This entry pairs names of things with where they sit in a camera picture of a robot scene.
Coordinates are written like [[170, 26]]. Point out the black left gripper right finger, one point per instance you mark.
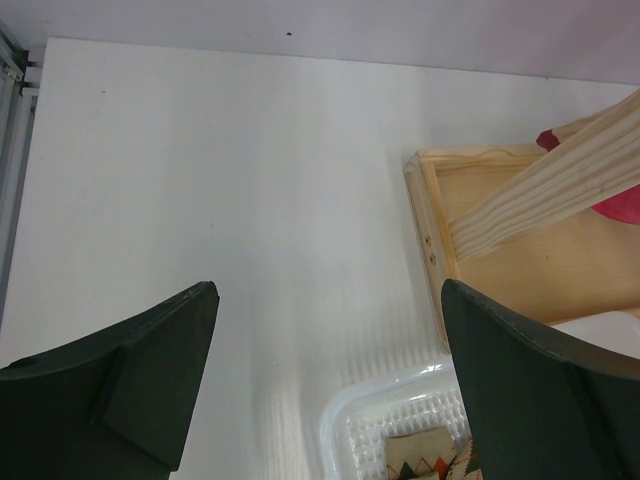
[[541, 404]]

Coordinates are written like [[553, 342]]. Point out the argyle beige orange sock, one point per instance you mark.
[[430, 454]]

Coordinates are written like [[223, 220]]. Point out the white plastic basket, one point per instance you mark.
[[356, 422]]

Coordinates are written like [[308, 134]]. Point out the wooden drying rack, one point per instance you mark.
[[516, 222]]

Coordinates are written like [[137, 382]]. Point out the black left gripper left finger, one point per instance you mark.
[[116, 404]]

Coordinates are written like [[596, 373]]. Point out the beige maroon striped sock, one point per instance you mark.
[[551, 139]]

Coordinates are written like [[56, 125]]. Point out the aluminium frame post left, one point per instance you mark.
[[21, 74]]

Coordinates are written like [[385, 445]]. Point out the pink sock left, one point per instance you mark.
[[623, 207]]

